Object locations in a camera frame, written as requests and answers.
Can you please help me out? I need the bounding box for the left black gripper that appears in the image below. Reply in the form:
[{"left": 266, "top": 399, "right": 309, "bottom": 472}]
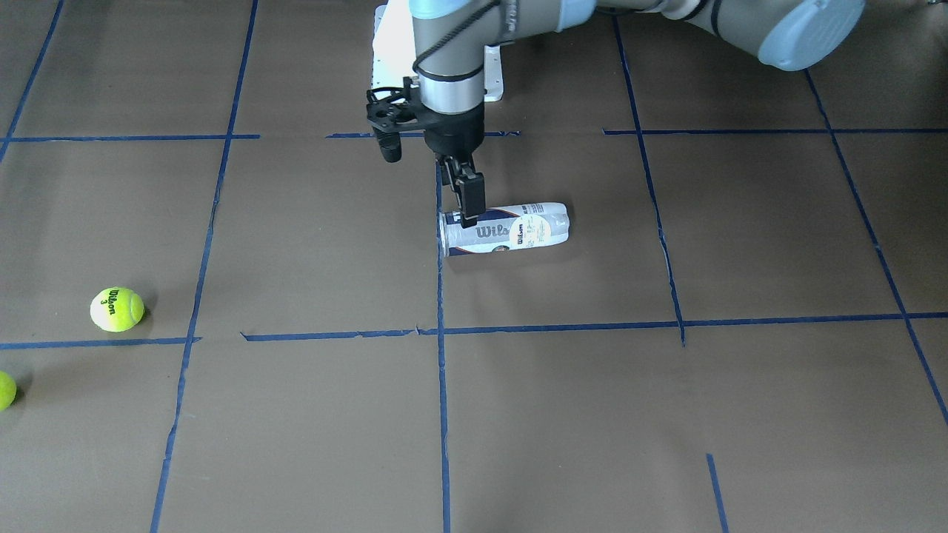
[{"left": 422, "top": 104, "right": 487, "bottom": 229}]

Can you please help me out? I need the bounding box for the yellow Wilson tennis ball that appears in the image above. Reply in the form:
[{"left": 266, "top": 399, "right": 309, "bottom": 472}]
[{"left": 89, "top": 286, "right": 145, "bottom": 332}]

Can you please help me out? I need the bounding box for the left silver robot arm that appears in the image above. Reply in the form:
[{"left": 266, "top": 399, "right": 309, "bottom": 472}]
[{"left": 407, "top": 1, "right": 867, "bottom": 227}]

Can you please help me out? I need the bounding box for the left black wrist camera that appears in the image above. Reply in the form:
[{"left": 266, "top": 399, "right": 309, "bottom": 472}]
[{"left": 366, "top": 81, "right": 422, "bottom": 163}]

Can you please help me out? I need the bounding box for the white pedestal column base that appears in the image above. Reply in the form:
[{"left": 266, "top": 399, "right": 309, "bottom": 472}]
[{"left": 370, "top": 4, "right": 504, "bottom": 103}]

